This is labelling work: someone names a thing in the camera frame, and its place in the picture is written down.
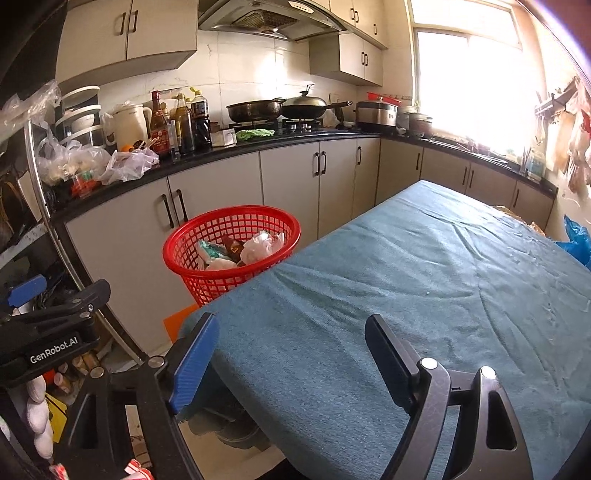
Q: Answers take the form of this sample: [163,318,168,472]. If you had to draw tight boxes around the red white packet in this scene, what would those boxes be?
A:
[124,459,154,480]

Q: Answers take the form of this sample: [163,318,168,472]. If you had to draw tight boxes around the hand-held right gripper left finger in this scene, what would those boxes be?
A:
[60,311,221,480]

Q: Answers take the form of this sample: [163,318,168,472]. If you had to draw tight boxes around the dark brown wrapper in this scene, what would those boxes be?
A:
[222,234,245,264]

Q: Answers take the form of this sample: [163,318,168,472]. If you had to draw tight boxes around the grey base cabinets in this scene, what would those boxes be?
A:
[60,134,559,356]

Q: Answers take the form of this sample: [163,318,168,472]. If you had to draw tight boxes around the yellow plastic bag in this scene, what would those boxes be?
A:
[492,205,555,238]

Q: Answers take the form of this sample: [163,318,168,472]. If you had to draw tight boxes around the metal storage shelf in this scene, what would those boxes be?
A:
[0,120,148,365]

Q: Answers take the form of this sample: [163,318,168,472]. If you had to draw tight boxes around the white crumpled plastic bag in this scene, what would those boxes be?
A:
[240,231,286,266]

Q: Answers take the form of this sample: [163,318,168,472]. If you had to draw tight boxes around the blue plastic bag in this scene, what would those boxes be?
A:
[554,215,591,268]

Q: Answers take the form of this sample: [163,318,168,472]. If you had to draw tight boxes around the clear bags on counter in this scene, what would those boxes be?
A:
[37,138,160,185]

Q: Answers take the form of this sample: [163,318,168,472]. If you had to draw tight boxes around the clear plastic bag on shelf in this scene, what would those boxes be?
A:
[0,83,61,134]

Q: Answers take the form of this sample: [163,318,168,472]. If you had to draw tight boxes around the black wok with lid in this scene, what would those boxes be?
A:
[281,84,352,121]

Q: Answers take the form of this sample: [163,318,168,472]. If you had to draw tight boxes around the pale teal crumpled packet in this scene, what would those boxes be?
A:
[196,240,228,269]

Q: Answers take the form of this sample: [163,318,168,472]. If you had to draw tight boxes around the white dish rack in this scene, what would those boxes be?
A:
[55,85,105,148]

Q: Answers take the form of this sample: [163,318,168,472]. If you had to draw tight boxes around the orange plastic board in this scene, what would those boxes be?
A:
[164,305,199,342]

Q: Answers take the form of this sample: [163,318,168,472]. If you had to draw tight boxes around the steel rice cooker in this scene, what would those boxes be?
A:
[355,99,399,127]

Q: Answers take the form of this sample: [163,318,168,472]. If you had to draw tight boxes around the steel range hood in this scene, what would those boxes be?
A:
[198,0,347,42]

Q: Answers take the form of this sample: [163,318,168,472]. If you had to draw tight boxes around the white electric kettle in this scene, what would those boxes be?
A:
[111,102,153,151]

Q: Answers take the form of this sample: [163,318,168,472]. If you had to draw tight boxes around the red plastic basket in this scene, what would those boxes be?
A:
[163,205,302,308]

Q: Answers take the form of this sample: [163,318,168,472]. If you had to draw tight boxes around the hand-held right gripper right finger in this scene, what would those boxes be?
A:
[365,314,534,480]

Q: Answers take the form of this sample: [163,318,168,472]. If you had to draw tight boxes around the kitchen window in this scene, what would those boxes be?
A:
[411,0,555,153]

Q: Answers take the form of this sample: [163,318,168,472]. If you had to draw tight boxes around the beige upper cabinets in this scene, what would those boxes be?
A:
[55,0,389,88]

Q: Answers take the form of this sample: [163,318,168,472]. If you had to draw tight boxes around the dark frying pan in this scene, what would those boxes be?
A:
[225,97,287,123]

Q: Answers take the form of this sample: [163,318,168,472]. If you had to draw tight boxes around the person's left hand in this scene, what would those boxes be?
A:
[9,374,55,460]

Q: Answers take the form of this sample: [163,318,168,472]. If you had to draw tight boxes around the steel wall hook rack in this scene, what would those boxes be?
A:
[536,76,580,116]

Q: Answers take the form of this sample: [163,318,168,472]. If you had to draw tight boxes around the dark cooking pot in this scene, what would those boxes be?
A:
[409,112,435,138]

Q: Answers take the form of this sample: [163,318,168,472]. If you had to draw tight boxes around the row of condiment bottles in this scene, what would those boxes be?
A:
[148,89,213,160]

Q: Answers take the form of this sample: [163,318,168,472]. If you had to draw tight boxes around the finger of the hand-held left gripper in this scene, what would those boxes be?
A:
[11,279,112,324]
[7,274,48,308]

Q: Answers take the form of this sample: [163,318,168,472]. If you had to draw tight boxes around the blue table cloth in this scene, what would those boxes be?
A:
[178,179,591,480]

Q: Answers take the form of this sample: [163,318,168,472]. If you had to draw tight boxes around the gas stove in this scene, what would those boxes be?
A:
[228,117,326,136]

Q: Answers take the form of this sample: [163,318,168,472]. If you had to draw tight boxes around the hanging clear plastic bags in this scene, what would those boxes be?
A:
[566,83,591,195]

